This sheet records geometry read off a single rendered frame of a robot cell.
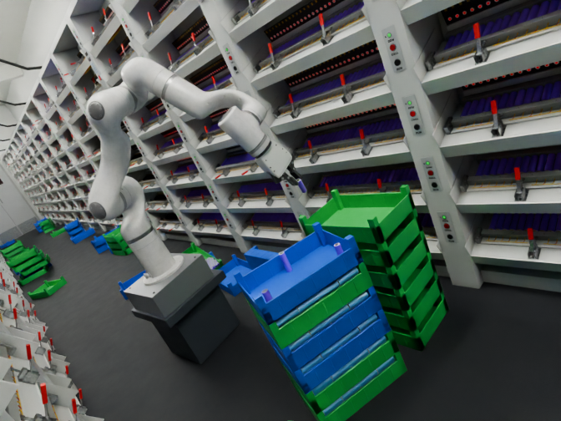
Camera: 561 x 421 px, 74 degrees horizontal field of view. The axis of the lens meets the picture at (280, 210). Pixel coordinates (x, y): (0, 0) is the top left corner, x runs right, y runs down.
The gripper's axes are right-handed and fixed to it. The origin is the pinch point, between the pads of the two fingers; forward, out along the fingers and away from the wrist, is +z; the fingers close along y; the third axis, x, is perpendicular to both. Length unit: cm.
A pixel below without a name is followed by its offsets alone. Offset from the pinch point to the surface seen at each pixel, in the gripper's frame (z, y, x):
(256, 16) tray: -42, -41, -7
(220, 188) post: 9, -15, -102
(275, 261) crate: 3.5, 30.8, 11.4
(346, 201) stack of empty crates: 18.9, -3.5, 7.3
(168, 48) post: -62, -56, -95
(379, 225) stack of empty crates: 13.3, 11.2, 34.5
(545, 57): 6, -29, 69
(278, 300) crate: 0, 42, 29
